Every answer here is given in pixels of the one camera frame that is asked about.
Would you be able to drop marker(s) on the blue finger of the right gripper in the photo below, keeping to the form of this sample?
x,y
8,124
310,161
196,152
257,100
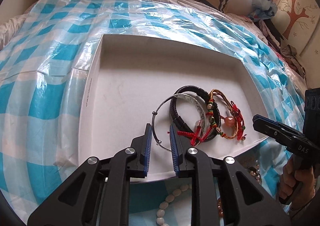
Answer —
x,y
283,134

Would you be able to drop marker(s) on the tree decorated wardrobe panel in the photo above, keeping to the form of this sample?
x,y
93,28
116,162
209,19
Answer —
x,y
298,23

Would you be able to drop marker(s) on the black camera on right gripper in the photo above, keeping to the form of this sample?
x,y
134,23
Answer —
x,y
311,125

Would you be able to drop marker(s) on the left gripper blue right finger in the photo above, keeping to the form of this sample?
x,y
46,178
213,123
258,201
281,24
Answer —
x,y
177,151

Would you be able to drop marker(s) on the dark clothes pile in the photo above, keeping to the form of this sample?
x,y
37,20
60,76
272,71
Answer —
x,y
276,41

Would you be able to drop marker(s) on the red cord agate pendant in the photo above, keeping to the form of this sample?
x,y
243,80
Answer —
x,y
235,120

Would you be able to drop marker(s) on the person right hand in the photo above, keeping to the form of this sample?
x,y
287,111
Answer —
x,y
288,180

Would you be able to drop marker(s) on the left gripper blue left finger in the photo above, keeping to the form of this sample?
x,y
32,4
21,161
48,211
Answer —
x,y
146,149

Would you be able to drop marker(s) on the white shallow cardboard box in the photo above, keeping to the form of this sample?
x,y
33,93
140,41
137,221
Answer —
x,y
130,83

